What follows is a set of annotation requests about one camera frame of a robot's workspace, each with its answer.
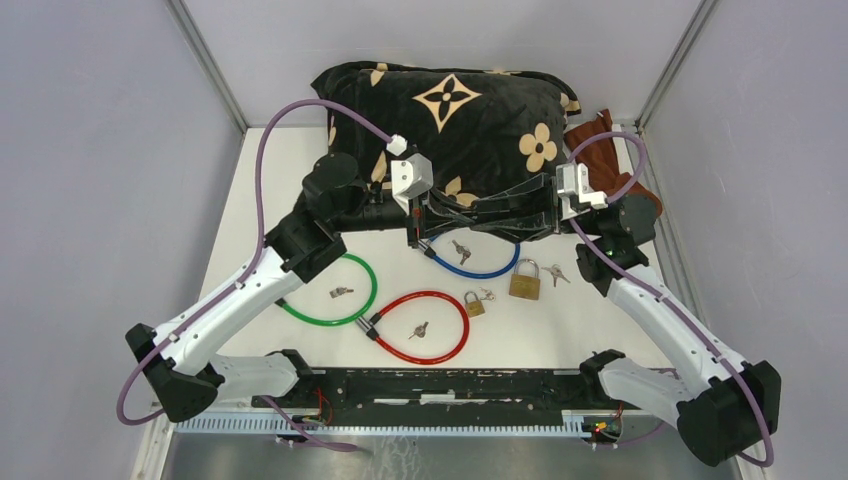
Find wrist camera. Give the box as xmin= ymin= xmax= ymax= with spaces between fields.
xmin=390 ymin=153 xmax=434 ymax=200
xmin=555 ymin=162 xmax=608 ymax=220

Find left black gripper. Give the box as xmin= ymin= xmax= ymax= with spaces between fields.
xmin=345 ymin=192 xmax=482 ymax=254

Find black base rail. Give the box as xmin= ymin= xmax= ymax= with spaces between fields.
xmin=272 ymin=367 xmax=635 ymax=427

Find large brass padlock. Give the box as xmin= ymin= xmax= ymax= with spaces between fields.
xmin=508 ymin=258 xmax=541 ymax=301

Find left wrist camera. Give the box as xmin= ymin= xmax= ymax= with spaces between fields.
xmin=390 ymin=153 xmax=434 ymax=200

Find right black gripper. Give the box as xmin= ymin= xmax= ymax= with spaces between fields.
xmin=464 ymin=173 xmax=594 ymax=246

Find red lock keys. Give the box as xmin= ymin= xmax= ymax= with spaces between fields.
xmin=409 ymin=322 xmax=429 ymax=339

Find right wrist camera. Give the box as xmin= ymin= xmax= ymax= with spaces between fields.
xmin=555 ymin=162 xmax=608 ymax=220

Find small padlock keys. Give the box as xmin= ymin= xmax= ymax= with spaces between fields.
xmin=479 ymin=287 xmax=496 ymax=301

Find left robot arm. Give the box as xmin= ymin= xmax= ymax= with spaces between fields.
xmin=126 ymin=153 xmax=434 ymax=423

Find small brass padlock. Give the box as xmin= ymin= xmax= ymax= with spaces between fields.
xmin=463 ymin=291 xmax=486 ymax=318

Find blue lock keys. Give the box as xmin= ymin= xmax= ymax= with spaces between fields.
xmin=451 ymin=240 xmax=472 ymax=266

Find brown cloth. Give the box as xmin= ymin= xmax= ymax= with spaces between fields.
xmin=564 ymin=109 xmax=632 ymax=195

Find green cable lock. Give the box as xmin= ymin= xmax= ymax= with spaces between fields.
xmin=275 ymin=253 xmax=378 ymax=327

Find small silver keys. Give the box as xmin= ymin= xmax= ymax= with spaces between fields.
xmin=329 ymin=287 xmax=354 ymax=298

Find black floral pillow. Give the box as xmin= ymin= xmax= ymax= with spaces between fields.
xmin=311 ymin=61 xmax=582 ymax=206

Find red cable lock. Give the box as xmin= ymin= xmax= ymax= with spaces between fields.
xmin=356 ymin=290 xmax=472 ymax=366

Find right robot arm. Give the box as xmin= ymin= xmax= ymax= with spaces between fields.
xmin=469 ymin=174 xmax=782 ymax=468

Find large padlock keys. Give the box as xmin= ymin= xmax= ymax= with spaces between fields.
xmin=543 ymin=264 xmax=570 ymax=287

